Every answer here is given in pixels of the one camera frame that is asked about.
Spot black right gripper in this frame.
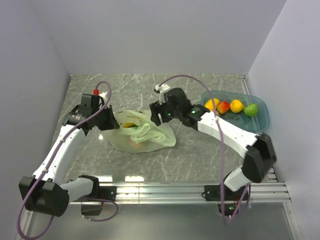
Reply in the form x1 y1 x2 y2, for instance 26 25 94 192
149 98 181 127

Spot green printed plastic bag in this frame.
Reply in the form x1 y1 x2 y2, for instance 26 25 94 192
103 110 177 154

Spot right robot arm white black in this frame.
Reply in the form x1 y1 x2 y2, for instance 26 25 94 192
149 84 277 200

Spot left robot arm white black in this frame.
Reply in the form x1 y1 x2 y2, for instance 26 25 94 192
18 90 120 217

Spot orange fruit in bag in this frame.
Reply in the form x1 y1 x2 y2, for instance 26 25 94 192
122 122 138 128

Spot red yellow mango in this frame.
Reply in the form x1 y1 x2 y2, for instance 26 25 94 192
216 101 230 115

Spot yellow lemon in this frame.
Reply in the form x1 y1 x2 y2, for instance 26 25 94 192
230 99 245 113

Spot green custard apple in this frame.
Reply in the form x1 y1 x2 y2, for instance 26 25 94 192
243 103 259 117

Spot teal transparent plastic tray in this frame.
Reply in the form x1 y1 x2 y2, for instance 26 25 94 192
201 90 270 133

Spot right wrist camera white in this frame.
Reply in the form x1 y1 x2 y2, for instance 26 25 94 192
154 83 171 105

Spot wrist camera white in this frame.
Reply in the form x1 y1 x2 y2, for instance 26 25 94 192
93 88 109 102
154 83 171 105

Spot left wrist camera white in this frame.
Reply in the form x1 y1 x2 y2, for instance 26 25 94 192
93 88 109 102

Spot black box under rail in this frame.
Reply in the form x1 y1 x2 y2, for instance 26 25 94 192
80 202 103 216

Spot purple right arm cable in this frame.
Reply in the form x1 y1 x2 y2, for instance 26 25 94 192
157 74 251 226

